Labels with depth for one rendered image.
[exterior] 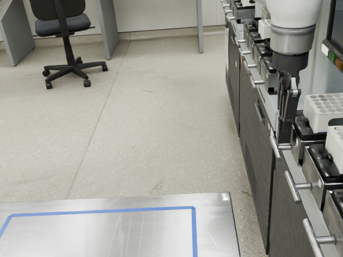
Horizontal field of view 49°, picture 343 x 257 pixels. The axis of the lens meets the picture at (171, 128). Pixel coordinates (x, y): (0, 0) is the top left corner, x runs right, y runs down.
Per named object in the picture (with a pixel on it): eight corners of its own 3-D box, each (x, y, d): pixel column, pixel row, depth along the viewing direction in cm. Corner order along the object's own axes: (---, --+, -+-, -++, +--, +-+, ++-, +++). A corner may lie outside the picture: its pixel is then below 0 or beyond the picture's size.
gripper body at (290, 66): (314, 54, 78) (310, 95, 82) (303, 42, 85) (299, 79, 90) (277, 57, 78) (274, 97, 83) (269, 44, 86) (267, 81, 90)
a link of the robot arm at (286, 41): (309, 16, 82) (306, 42, 85) (267, 19, 83) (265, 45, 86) (322, 27, 75) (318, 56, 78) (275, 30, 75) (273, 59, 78)
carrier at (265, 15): (270, 26, 159) (271, 12, 156) (265, 27, 159) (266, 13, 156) (265, 19, 169) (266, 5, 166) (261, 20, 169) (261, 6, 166)
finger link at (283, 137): (291, 117, 90) (292, 118, 89) (289, 141, 94) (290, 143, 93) (278, 117, 90) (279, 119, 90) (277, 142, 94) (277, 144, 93)
